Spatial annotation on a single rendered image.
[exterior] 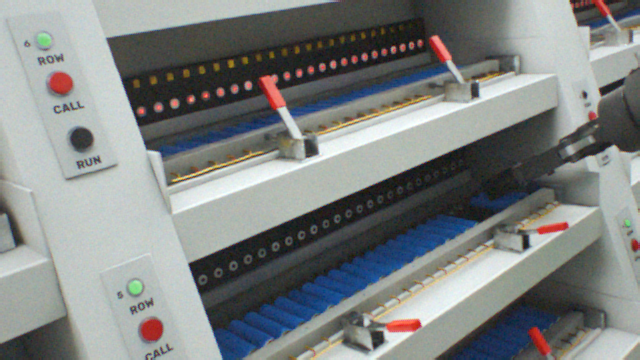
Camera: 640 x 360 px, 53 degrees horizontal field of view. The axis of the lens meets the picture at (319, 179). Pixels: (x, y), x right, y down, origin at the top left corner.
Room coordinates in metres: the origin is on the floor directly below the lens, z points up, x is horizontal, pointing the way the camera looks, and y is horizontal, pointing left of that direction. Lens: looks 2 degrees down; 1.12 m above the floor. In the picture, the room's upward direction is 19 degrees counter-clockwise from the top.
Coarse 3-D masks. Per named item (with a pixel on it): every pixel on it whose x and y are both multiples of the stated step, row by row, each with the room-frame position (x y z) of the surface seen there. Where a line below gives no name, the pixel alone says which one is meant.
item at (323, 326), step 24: (552, 192) 0.90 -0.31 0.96; (504, 216) 0.83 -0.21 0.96; (528, 216) 0.86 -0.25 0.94; (456, 240) 0.77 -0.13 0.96; (480, 240) 0.79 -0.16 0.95; (432, 264) 0.73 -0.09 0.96; (456, 264) 0.74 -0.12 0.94; (384, 288) 0.68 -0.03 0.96; (408, 288) 0.71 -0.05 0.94; (336, 312) 0.64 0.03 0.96; (360, 312) 0.66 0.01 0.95; (384, 312) 0.66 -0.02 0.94; (288, 336) 0.61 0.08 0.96; (312, 336) 0.62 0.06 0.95
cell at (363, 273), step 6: (342, 264) 0.76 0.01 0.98; (348, 264) 0.76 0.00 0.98; (342, 270) 0.76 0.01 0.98; (348, 270) 0.75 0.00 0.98; (354, 270) 0.75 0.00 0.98; (360, 270) 0.74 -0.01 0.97; (366, 270) 0.74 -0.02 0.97; (360, 276) 0.74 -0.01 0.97; (366, 276) 0.73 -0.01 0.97; (372, 276) 0.72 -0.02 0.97; (378, 276) 0.72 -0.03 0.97
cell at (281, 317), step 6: (264, 306) 0.69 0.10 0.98; (270, 306) 0.68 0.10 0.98; (264, 312) 0.68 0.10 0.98; (270, 312) 0.67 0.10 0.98; (276, 312) 0.67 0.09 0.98; (282, 312) 0.67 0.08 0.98; (270, 318) 0.67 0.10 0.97; (276, 318) 0.66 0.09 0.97; (282, 318) 0.66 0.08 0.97; (288, 318) 0.65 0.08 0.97; (294, 318) 0.65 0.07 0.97; (300, 318) 0.65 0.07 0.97; (282, 324) 0.66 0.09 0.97; (288, 324) 0.65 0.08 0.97; (294, 324) 0.64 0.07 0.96
